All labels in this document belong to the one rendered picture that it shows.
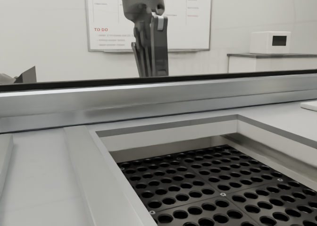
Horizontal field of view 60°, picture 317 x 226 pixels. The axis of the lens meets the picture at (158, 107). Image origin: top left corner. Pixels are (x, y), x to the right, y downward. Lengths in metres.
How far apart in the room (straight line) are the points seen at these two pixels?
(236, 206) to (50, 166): 0.16
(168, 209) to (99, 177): 0.09
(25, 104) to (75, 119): 0.06
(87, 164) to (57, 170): 0.03
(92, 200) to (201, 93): 0.27
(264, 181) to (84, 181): 0.20
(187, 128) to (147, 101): 0.06
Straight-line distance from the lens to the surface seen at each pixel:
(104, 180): 0.18
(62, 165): 0.24
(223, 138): 0.46
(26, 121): 0.34
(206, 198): 0.27
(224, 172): 0.33
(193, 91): 0.39
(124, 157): 0.44
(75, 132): 0.28
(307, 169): 0.38
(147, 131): 0.34
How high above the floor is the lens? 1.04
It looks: 13 degrees down
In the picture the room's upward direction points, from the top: straight up
